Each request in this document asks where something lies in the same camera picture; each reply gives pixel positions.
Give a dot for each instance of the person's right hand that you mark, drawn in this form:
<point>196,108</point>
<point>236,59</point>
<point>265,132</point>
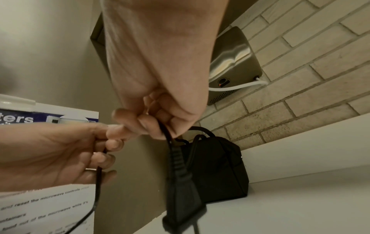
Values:
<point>162,57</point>

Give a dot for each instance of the person's left hand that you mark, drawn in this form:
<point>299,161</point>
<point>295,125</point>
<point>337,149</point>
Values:
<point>52,155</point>

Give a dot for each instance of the black fabric bag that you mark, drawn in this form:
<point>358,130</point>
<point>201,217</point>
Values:
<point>222,171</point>

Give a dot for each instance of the purple and white poster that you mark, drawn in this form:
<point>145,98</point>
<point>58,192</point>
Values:
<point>43,205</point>

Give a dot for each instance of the steel wall hand dryer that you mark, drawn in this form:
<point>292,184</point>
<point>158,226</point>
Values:
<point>234,57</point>

